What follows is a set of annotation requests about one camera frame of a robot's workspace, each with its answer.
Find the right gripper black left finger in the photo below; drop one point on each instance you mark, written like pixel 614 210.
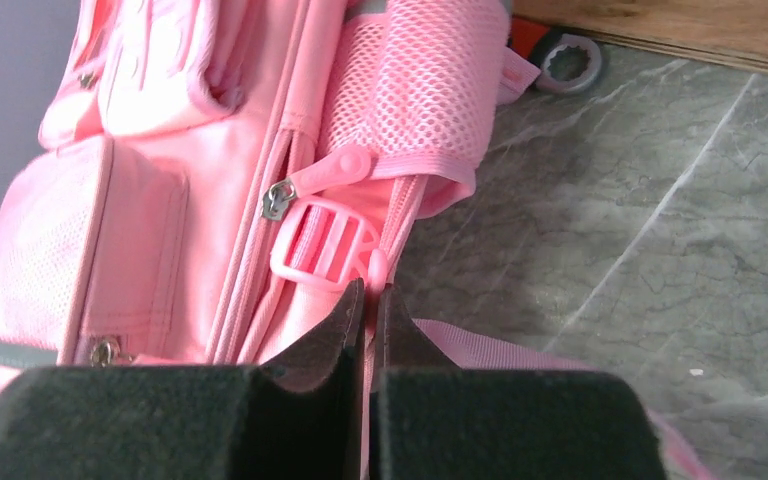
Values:
pixel 298 416

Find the grey ring spanner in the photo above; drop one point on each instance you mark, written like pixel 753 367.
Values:
pixel 566 63

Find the wooden support block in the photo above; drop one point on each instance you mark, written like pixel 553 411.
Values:
pixel 732 33

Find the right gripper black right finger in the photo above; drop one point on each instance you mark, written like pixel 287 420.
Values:
pixel 432 419

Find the pink student backpack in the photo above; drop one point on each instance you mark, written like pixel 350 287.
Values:
pixel 216 173

